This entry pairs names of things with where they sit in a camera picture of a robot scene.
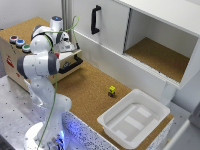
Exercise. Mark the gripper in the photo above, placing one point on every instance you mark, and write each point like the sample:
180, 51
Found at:
67, 46

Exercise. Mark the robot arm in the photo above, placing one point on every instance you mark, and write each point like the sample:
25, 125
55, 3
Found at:
40, 66

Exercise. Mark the wooden drawer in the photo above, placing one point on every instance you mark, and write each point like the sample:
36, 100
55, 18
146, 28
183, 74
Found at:
76, 55

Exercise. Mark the wooden drawer box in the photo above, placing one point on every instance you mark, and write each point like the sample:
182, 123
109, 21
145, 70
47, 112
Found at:
23, 31

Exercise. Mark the green button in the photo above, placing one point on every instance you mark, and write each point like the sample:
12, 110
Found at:
26, 48

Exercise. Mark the blue button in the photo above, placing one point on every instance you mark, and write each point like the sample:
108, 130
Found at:
20, 42

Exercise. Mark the white sliding door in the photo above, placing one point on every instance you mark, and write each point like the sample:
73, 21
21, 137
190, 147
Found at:
111, 23

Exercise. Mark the red button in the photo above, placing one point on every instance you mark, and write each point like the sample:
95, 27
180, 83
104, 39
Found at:
13, 39

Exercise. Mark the yellow block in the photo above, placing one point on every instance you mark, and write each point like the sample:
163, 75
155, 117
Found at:
112, 89

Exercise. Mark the white cabinet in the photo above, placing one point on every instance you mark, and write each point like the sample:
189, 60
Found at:
160, 56

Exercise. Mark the white plastic box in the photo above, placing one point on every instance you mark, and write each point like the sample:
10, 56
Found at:
133, 120

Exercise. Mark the grey metal post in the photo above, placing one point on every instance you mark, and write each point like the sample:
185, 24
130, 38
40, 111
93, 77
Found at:
67, 15

